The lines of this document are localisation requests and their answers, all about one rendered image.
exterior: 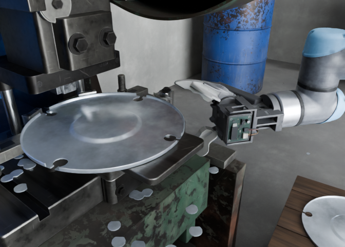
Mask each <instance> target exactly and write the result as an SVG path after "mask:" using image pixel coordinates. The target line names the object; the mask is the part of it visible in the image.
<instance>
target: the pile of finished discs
mask: <svg viewBox="0 0 345 247"><path fill-rule="evenodd" d="M303 212H309V213H311V214H312V217H308V216H306V215H305V213H302V217H301V219H302V225H303V228H304V230H305V232H306V234H307V236H308V237H309V238H310V240H311V241H312V243H314V244H315V245H316V247H345V197H342V196H323V197H318V198H315V199H313V200H311V201H310V202H309V203H307V204H306V206H305V207H304V209H303Z"/></svg>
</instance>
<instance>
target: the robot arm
mask: <svg viewBox="0 0 345 247"><path fill-rule="evenodd" d="M339 80H345V30H343V29H337V28H316V29H313V30H311V31H310V32H309V33H308V35H307V38H306V41H305V45H304V49H303V51H302V61H301V66H300V71H299V76H298V82H297V86H296V90H286V91H277V92H270V93H268V94H262V95H260V96H256V95H254V94H251V93H249V92H246V91H243V90H241V89H238V88H235V87H233V86H229V85H227V84H224V83H222V82H218V83H217V82H211V81H204V80H202V81H200V80H190V79H186V80H177V81H175V82H174V84H176V85H178V86H179V87H181V88H183V89H189V90H191V91H192V92H193V93H198V94H200V95H201V97H202V98H203V99H204V100H206V101H208V102H210V101H212V102H213V104H210V106H211V107H212V109H213V113H212V116H211V117H210V118H209V119H210V121H211V122H213V123H214V124H215V125H216V126H214V127H212V128H211V127H208V126H203V127H202V128H200V129H199V131H198V132H197V133H196V134H195V135H194V136H197V137H199V138H202V139H203V140H204V147H203V148H202V149H201V150H200V151H198V152H197V153H196V154H197V155H198V156H200V157H202V156H205V155H206V154H207V153H208V151H209V144H210V143H211V142H212V141H216V140H219V139H221V141H222V140H223V142H224V143H225V144H226V145H227V146H231V145H238V144H245V143H252V141H253V136H254V135H256V134H258V130H260V129H272V130H274V131H281V130H282V128H285V127H292V126H300V125H309V124H322V123H325V122H330V121H333V120H337V119H338V118H340V117H341V116H342V114H343V113H344V111H345V102H344V100H345V96H344V94H343V92H342V91H341V90H340V89H339V88H338V84H339ZM250 131H251V134H250ZM256 131H257V133H256ZM240 141H242V142H240ZM233 142H235V143H233Z"/></svg>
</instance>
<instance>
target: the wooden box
mask: <svg viewBox="0 0 345 247"><path fill-rule="evenodd" d="M323 196H342V197H345V190H342V189H339V188H336V187H333V186H330V185H327V184H324V183H320V182H317V181H314V180H311V179H308V178H305V177H302V176H299V175H297V177H296V180H295V182H294V185H293V187H292V190H291V192H290V194H289V196H288V199H287V201H286V203H285V206H284V208H283V211H282V213H281V215H280V218H279V220H278V223H277V225H276V227H275V230H274V232H273V234H272V237H271V239H270V242H269V244H268V246H267V247H316V245H315V244H314V243H312V241H311V240H310V238H309V237H308V236H307V234H306V232H305V230H304V228H303V225H302V219H301V217H302V213H305V215H306V216H308V217H312V214H311V213H309V212H303V209H304V207H305V206H306V204H307V203H309V202H310V201H311V200H313V199H315V198H318V197H323Z"/></svg>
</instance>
